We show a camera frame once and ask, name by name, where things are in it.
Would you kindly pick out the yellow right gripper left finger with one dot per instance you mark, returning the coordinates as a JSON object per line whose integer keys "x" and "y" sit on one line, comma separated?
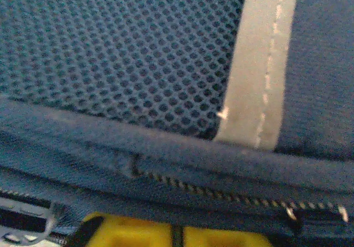
{"x": 124, "y": 233}

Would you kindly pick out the navy blue backpack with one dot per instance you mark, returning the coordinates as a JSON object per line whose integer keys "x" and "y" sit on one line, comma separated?
{"x": 138, "y": 64}

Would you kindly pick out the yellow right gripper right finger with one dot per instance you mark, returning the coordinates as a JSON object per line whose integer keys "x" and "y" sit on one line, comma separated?
{"x": 221, "y": 238}

